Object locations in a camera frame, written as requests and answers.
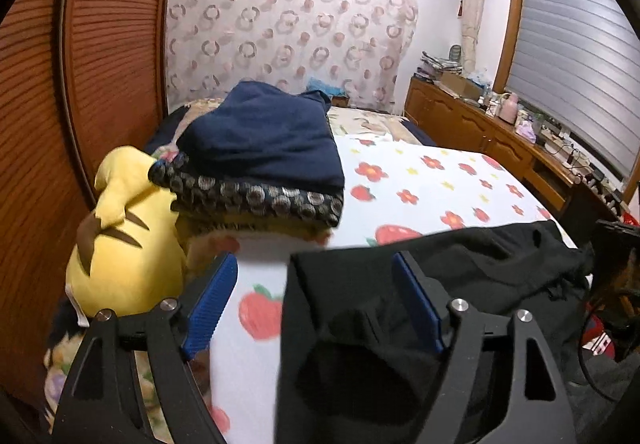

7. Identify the circle-patterned lace curtain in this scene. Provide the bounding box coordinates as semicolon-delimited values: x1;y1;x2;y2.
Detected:
166;0;418;112

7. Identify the grey window blind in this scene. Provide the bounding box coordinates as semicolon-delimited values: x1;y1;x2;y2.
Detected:
506;0;639;178

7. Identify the black t-shirt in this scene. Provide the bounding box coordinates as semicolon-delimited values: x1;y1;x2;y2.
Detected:
274;221;592;443

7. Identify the cardboard box on cabinet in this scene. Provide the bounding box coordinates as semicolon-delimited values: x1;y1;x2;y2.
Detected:
439;72;484;100

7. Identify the folded circle-patterned dark garment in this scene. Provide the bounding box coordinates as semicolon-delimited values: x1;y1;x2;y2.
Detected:
148;152;344;230

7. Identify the folded navy blue garment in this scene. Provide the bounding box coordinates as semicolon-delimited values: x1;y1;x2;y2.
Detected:
177;81;345;194

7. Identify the wooden sideboard cabinet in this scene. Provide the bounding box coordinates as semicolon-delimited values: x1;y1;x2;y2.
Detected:
405;77;618;230

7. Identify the pink jug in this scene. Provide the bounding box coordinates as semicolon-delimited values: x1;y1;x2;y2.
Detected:
498;92;518;124

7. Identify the small box with blue cloth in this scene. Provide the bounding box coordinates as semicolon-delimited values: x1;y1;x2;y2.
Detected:
306;78;349;108

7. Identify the wooden louvered wardrobe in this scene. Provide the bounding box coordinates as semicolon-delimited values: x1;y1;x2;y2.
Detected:
1;0;168;407

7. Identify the yellow plush toy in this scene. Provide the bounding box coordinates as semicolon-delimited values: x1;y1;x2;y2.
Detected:
65;146;200;328

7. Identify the stack of papers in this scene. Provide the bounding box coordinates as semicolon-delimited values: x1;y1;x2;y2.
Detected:
414;52;462;80

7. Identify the white strawberry flower sheet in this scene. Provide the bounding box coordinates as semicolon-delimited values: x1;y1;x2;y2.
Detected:
206;135;552;443

